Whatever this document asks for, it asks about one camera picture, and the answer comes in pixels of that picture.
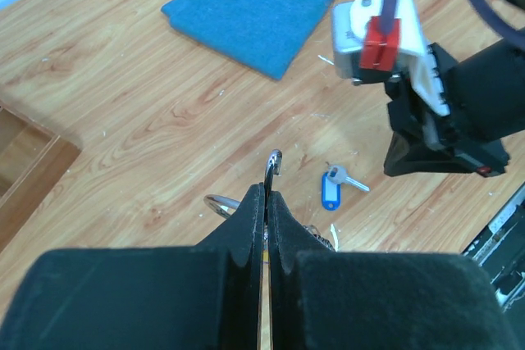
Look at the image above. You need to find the wooden compartment tray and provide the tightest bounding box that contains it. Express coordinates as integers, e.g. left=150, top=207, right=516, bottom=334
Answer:
left=1, top=103, right=81, bottom=249

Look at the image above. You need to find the folded blue towel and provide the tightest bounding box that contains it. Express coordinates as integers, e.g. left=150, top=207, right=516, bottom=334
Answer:
left=161, top=0, right=333, bottom=80

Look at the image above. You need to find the key with light blue tag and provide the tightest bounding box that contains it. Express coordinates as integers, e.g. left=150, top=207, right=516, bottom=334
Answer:
left=321, top=165, right=370, bottom=211

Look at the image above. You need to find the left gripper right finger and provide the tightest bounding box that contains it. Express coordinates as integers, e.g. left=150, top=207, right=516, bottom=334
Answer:
left=267, top=192, right=519, bottom=349

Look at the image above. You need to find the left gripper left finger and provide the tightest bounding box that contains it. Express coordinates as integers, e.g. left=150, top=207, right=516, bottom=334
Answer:
left=1, top=184, right=266, bottom=349

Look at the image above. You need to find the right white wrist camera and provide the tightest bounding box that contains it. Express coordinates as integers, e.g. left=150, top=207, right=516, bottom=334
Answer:
left=331, top=0, right=450, bottom=117

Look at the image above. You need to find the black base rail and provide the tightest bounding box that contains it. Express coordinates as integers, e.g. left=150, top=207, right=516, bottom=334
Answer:
left=463, top=186, right=524, bottom=311

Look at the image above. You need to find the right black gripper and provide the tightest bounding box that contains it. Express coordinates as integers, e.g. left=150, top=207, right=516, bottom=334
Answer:
left=384, top=42, right=511, bottom=178

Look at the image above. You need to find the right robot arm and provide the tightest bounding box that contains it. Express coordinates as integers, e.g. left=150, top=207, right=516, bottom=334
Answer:
left=384, top=0, right=524, bottom=178

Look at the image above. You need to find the large keyring with tagged keys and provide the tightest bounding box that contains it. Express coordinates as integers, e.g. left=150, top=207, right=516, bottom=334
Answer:
left=203, top=148, right=336, bottom=269

